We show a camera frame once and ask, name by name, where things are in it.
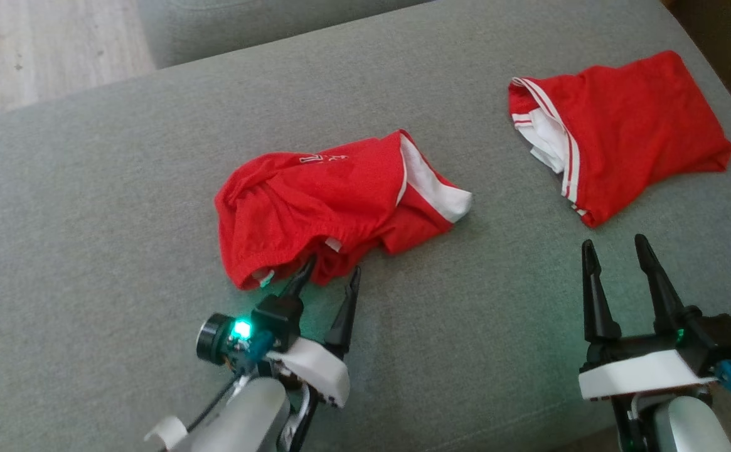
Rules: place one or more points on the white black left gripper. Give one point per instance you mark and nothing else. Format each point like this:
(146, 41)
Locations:
(315, 370)

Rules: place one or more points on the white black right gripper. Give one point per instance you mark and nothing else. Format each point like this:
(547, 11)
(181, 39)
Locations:
(641, 373)

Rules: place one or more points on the red shorts with white panel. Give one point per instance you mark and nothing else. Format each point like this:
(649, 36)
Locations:
(315, 201)

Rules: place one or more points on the red jersey with striped trim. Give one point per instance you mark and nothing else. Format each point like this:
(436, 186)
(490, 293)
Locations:
(641, 125)

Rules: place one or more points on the large grey sofa seat cushion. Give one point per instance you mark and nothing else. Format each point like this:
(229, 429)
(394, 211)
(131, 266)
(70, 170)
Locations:
(120, 220)

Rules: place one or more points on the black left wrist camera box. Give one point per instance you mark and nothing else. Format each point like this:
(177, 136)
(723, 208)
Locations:
(280, 320)

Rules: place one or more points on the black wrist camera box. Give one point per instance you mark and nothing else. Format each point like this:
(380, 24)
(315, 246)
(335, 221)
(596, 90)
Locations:
(723, 342)
(280, 320)

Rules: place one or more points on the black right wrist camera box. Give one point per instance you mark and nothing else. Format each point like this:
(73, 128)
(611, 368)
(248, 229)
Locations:
(723, 342)

